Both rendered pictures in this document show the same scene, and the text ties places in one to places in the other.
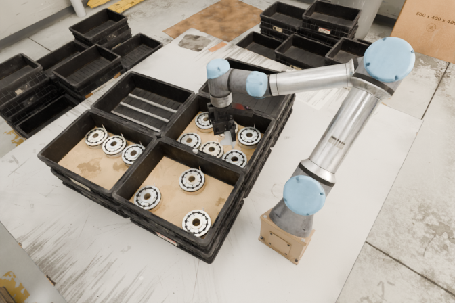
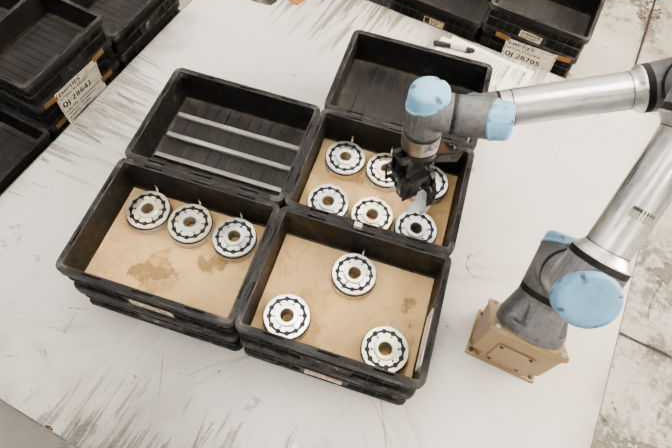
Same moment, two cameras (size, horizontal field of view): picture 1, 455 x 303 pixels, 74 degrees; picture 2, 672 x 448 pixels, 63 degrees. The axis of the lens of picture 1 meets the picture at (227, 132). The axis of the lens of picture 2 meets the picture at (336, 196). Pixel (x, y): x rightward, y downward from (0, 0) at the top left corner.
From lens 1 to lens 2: 0.45 m
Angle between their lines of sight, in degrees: 15
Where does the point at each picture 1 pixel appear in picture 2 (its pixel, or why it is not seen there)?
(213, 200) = (396, 304)
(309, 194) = (602, 299)
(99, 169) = (174, 272)
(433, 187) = not seen: hidden behind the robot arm
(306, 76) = (567, 97)
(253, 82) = (500, 121)
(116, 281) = not seen: outside the picture
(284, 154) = (472, 201)
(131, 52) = not seen: outside the picture
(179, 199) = (339, 309)
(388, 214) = not seen: hidden behind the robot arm
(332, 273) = (583, 386)
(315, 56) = not seen: outside the picture
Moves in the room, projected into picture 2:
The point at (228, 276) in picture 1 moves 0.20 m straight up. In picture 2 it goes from (433, 418) to (455, 403)
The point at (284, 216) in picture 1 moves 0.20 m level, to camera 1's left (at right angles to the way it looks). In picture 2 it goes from (532, 322) to (442, 343)
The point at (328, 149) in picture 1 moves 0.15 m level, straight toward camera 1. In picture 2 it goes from (628, 227) to (628, 306)
